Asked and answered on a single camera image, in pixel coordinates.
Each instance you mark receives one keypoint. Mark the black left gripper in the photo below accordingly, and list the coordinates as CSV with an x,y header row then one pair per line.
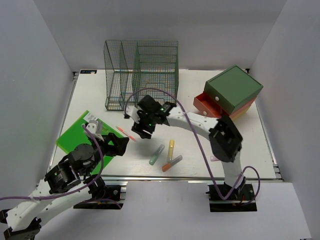
x,y
120,144

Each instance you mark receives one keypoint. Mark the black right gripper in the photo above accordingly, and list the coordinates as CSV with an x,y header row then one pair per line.
x,y
138,128

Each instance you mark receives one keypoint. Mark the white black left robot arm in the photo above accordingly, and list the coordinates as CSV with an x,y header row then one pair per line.
x,y
67,184

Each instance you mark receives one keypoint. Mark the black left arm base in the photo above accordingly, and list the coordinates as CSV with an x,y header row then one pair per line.
x,y
104,196

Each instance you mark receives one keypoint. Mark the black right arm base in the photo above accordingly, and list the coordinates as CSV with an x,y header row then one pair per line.
x,y
237,202

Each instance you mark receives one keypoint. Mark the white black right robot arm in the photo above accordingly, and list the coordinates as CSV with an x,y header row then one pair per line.
x,y
224,137

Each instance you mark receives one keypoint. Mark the thin orange highlighter pen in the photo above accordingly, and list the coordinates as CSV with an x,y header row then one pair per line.
x,y
126,133

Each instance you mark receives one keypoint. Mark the green chunky highlighter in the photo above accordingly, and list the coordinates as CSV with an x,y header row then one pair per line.
x,y
156,155

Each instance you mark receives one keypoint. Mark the yellow chunky highlighter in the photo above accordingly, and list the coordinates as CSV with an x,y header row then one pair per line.
x,y
170,150

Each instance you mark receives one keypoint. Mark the orange chunky highlighter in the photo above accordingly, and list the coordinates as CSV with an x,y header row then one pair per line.
x,y
170,164

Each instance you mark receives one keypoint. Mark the green plastic folder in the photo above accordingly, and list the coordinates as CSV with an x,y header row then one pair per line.
x,y
74,135

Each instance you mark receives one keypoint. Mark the purple chunky highlighter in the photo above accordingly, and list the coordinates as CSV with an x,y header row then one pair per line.
x,y
212,158

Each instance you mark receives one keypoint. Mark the green top drawer box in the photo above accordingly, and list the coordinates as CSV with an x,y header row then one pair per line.
x,y
232,89

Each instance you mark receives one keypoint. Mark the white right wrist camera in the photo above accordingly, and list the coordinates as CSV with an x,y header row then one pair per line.
x,y
132,112

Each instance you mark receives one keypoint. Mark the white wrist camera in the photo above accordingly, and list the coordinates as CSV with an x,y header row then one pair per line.
x,y
92,129
132,112

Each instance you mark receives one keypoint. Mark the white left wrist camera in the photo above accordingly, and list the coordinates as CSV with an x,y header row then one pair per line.
x,y
92,129

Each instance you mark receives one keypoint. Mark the aluminium table edge rail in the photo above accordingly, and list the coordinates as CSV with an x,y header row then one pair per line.
x,y
181,178

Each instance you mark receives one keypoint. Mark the green wire mesh organizer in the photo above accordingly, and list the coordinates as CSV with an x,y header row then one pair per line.
x,y
136,68

